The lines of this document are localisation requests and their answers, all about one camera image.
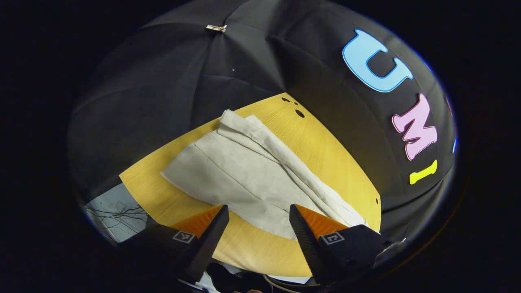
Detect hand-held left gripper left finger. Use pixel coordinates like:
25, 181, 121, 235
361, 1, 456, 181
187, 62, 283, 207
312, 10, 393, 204
122, 204, 230, 285

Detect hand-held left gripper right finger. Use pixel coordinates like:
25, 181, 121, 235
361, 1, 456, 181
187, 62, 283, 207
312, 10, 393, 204
289, 203, 391, 285

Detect white jeans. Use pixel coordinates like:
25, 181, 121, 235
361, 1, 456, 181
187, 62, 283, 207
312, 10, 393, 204
161, 109, 369, 241

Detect black backdrop cloth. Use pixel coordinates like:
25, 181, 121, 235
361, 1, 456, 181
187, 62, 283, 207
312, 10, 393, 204
67, 0, 457, 245

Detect tangle of black floor cables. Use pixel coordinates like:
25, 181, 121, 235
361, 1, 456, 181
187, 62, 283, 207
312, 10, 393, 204
87, 201, 148, 233

